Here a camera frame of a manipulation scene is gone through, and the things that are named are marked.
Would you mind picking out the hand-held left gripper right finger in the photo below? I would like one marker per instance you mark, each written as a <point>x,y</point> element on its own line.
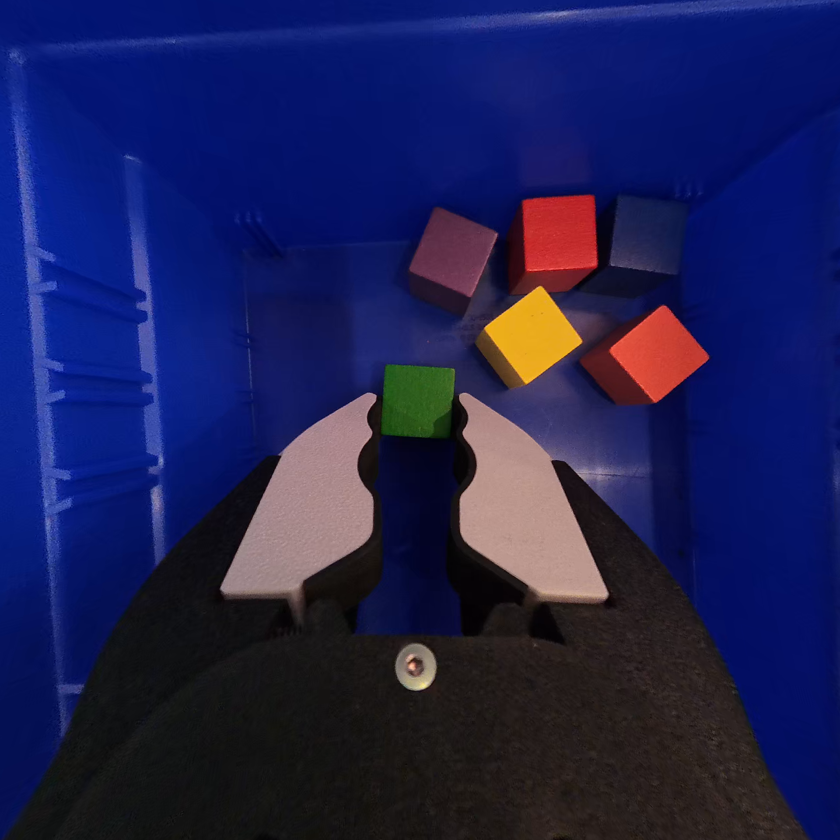
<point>525,525</point>

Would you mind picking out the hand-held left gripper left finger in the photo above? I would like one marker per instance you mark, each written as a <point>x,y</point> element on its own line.
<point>308,525</point>

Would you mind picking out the green wooden cube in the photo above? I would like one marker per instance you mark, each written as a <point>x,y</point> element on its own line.
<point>418,400</point>

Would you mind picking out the yellow wooden cube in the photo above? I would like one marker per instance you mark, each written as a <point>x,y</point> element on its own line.
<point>528,334</point>

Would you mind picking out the orange wooden cube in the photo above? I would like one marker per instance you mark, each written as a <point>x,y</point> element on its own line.
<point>649,358</point>

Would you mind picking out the purple wooden cube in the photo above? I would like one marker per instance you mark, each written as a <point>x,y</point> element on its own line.
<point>453,256</point>

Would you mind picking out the red wooden cube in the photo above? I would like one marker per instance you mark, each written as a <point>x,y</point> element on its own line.
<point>554,243</point>

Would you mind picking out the dark blue wooden cube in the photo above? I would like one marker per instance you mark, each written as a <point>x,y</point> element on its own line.
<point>646,236</point>

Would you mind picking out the blue plastic storage bin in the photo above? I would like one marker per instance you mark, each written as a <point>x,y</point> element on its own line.
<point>197,164</point>

